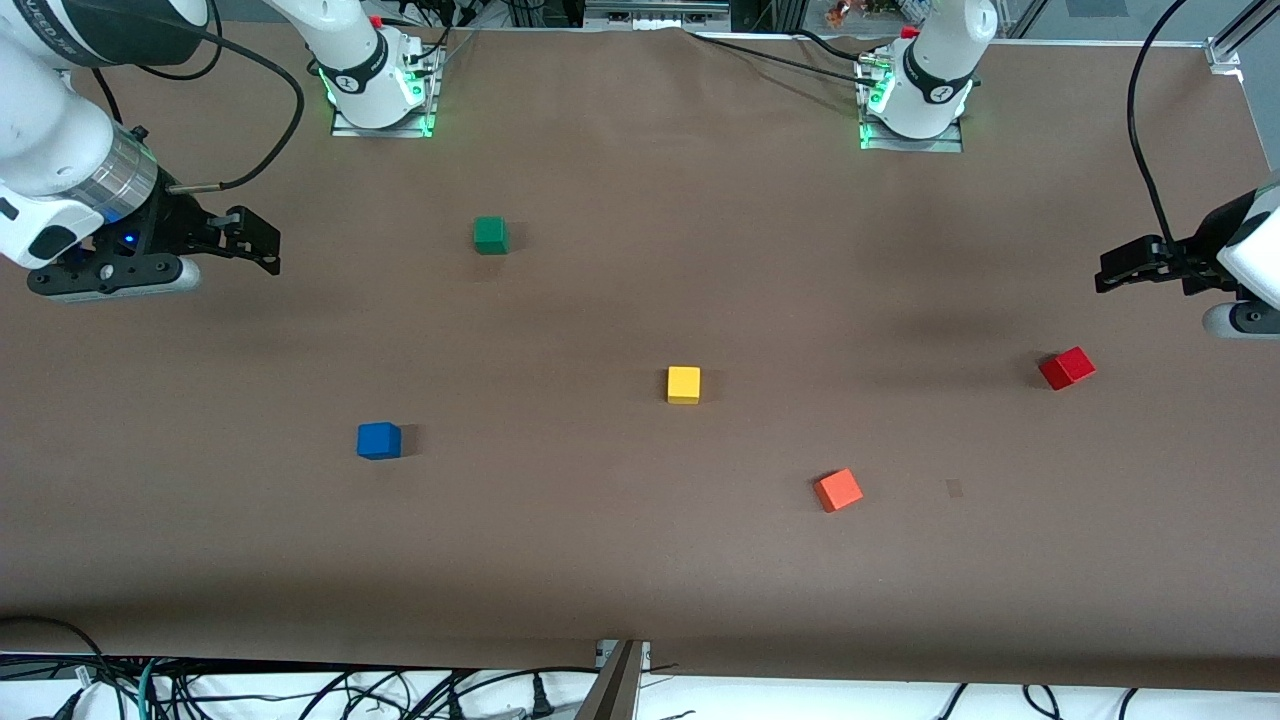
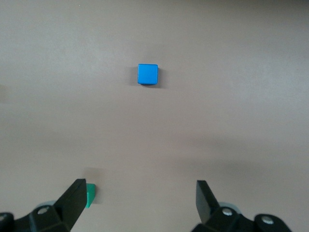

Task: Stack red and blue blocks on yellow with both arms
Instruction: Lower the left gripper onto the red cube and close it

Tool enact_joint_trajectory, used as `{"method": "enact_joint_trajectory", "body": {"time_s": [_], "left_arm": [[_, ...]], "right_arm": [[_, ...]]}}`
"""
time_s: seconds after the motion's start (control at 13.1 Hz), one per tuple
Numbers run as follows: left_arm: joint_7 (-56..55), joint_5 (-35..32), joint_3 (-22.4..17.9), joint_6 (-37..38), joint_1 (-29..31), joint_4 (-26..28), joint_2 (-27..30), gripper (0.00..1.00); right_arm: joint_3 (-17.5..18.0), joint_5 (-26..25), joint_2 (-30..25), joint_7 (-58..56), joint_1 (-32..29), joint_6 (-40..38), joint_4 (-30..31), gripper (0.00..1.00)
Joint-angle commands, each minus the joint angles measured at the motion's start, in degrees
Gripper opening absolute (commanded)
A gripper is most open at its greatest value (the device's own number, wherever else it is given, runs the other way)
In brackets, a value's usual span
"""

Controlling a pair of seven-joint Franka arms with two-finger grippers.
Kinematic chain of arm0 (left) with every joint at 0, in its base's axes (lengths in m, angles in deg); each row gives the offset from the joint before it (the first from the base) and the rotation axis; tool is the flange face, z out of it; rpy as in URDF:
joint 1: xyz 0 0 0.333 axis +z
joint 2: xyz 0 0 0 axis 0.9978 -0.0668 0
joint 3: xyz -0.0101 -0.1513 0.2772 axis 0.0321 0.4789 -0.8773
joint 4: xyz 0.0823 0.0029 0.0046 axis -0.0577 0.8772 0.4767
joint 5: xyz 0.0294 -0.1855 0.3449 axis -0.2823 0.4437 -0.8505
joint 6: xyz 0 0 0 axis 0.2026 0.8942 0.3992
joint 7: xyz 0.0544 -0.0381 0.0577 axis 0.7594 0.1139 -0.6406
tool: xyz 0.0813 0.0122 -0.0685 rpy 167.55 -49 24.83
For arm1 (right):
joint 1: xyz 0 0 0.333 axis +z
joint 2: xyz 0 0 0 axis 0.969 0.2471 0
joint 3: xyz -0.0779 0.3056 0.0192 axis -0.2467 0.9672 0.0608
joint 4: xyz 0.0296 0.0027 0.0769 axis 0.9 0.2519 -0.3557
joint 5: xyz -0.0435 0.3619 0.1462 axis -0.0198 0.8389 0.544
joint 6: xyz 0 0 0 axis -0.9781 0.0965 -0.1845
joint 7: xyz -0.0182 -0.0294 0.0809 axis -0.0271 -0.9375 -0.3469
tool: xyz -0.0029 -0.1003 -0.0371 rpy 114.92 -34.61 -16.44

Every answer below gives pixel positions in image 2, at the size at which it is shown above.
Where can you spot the blue block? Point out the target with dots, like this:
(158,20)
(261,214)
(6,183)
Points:
(147,74)

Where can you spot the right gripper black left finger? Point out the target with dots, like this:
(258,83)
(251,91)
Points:
(70,207)

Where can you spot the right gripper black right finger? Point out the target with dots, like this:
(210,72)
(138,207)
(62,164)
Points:
(207,207)

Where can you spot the green block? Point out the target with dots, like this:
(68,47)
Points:
(90,194)

